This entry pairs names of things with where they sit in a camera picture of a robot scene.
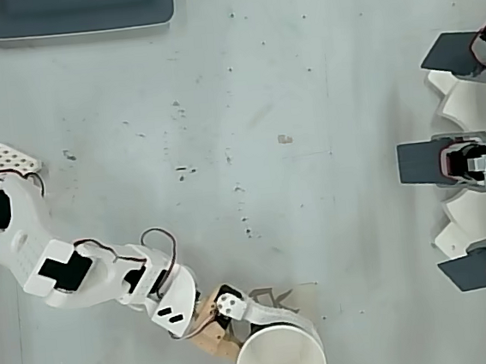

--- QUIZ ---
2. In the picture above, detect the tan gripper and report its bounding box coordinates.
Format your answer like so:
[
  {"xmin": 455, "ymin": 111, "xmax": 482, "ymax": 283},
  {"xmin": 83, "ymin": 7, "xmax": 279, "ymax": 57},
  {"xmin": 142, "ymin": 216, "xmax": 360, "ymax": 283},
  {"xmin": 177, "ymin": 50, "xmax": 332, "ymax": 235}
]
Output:
[{"xmin": 183, "ymin": 274, "xmax": 324, "ymax": 364}]

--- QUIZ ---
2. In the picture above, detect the white paper cup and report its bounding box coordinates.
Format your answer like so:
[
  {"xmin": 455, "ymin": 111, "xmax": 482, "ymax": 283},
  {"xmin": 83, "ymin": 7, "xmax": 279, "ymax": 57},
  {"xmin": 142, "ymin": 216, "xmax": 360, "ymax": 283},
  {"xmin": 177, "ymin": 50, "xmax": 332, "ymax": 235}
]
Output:
[{"xmin": 231, "ymin": 318, "xmax": 328, "ymax": 364}]

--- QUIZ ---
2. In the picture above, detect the printed paper mat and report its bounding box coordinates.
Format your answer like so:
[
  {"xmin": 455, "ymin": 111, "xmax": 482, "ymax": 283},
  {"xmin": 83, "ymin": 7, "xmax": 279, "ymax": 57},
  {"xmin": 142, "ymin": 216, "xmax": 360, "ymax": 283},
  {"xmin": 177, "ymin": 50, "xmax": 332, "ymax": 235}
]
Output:
[{"xmin": 225, "ymin": 281, "xmax": 323, "ymax": 348}]

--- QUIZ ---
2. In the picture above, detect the dark grey flap panel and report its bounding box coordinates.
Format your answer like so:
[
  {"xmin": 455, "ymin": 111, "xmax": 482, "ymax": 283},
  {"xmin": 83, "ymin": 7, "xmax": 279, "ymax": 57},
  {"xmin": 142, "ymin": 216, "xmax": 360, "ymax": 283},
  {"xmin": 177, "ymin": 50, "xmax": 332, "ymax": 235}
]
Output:
[
  {"xmin": 435, "ymin": 248, "xmax": 486, "ymax": 295},
  {"xmin": 417, "ymin": 29, "xmax": 482, "ymax": 80},
  {"xmin": 395, "ymin": 139, "xmax": 447, "ymax": 188}
]

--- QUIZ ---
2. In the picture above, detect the grey plastic tray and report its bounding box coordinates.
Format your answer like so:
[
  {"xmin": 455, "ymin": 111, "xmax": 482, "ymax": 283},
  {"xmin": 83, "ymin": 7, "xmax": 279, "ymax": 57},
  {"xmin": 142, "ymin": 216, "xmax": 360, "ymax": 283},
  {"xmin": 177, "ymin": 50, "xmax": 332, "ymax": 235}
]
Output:
[{"xmin": 0, "ymin": 0, "xmax": 180, "ymax": 45}]

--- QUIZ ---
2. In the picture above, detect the red black servo cable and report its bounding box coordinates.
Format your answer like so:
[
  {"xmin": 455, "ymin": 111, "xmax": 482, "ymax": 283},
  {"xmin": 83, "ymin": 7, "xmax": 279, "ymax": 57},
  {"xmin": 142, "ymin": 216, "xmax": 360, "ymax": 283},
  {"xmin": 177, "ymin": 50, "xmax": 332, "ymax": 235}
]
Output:
[{"xmin": 139, "ymin": 225, "xmax": 181, "ymax": 287}]

